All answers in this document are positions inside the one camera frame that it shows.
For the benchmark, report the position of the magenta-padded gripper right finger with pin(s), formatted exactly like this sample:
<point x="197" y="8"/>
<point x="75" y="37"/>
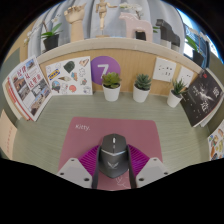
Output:
<point x="151" y="170"/>

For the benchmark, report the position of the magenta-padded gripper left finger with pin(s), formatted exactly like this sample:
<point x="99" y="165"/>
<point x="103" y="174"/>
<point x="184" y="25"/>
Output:
<point x="75" y="171"/>

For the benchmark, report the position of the dark grey computer mouse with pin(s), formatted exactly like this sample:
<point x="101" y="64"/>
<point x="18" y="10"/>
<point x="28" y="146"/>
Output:
<point x="113" y="156"/>

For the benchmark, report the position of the pink mouse pad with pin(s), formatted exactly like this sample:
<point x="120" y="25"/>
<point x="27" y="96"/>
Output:
<point x="133" y="133"/>

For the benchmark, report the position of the colourful food sticker sheet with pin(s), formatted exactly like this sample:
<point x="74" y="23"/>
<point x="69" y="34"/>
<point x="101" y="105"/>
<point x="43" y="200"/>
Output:
<point x="217" y="141"/>

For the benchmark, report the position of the beige card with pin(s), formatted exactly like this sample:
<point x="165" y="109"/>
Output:
<point x="7" y="135"/>

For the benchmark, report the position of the black book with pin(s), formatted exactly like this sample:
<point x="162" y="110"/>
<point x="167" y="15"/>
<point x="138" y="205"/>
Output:
<point x="203" y="96"/>

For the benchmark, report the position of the white sticker sheet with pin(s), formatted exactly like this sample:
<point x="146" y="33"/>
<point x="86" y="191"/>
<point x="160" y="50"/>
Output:
<point x="70" y="78"/>

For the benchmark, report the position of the red-edged photo magazine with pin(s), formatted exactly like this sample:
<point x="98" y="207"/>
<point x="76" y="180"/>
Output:
<point x="30" y="86"/>

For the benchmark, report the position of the purple round sticker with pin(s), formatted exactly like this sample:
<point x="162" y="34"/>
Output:
<point x="105" y="68"/>

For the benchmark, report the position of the white orchid in black pot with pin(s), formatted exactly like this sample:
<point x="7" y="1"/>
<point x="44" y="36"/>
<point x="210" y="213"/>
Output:
<point x="51" y="41"/>
<point x="197" y="56"/>
<point x="131" y="6"/>

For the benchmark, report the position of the dark grey horse figurine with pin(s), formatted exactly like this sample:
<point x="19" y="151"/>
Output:
<point x="168" y="33"/>

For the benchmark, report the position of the window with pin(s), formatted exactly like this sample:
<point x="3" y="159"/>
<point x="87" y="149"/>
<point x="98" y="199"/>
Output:
<point x="190" y="30"/>

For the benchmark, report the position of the pink horse figurine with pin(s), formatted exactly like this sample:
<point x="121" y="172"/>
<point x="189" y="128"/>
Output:
<point x="136" y="24"/>

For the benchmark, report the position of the wooden hand model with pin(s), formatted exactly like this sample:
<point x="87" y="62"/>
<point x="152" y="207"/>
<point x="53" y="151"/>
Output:
<point x="76" y="23"/>

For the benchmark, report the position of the grey curtain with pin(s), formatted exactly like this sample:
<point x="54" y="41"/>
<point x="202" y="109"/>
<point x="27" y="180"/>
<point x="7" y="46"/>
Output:
<point x="90" y="20"/>

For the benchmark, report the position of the wooden mannequin figure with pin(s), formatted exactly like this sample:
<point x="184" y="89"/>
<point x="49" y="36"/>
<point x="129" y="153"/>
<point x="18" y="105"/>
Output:
<point x="102" y="15"/>

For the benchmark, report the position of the white wall socket plate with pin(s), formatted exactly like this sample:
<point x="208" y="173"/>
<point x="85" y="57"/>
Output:
<point x="164" y="69"/>
<point x="185" y="76"/>

